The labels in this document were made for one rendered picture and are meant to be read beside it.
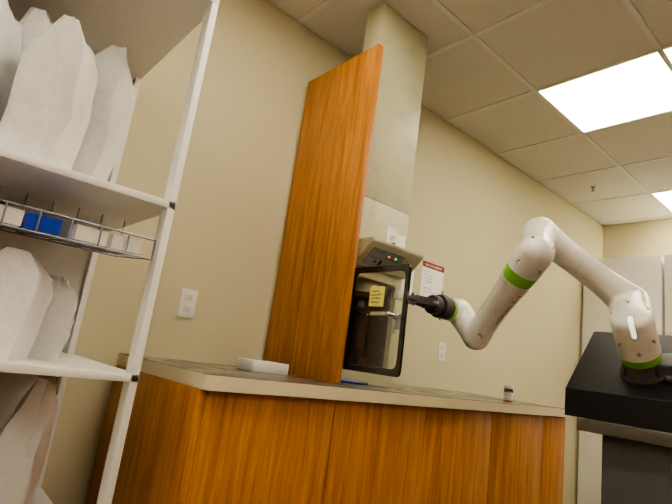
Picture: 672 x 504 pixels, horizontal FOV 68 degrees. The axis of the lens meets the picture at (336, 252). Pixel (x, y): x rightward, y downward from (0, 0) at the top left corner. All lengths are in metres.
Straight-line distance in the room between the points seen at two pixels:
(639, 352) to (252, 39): 2.03
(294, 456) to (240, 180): 1.22
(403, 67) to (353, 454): 1.71
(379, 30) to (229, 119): 0.79
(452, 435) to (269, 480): 0.84
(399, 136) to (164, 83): 1.03
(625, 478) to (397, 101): 1.71
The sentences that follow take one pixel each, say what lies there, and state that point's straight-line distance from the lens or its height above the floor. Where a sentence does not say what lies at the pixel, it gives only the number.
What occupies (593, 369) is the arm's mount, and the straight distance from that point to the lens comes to 2.12.
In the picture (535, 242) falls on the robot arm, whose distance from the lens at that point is 1.78.
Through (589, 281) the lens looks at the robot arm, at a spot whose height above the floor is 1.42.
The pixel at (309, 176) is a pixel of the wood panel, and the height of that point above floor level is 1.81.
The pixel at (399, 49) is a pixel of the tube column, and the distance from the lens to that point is 2.52.
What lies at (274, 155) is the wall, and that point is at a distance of 2.39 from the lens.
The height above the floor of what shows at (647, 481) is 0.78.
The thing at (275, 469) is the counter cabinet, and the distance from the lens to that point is 1.53.
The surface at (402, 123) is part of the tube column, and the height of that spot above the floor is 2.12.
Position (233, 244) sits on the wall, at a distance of 2.20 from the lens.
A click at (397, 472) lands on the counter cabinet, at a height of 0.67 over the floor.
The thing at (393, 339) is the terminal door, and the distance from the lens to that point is 1.78.
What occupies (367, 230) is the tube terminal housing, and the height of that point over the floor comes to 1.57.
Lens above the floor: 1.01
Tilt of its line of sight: 12 degrees up
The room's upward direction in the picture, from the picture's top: 8 degrees clockwise
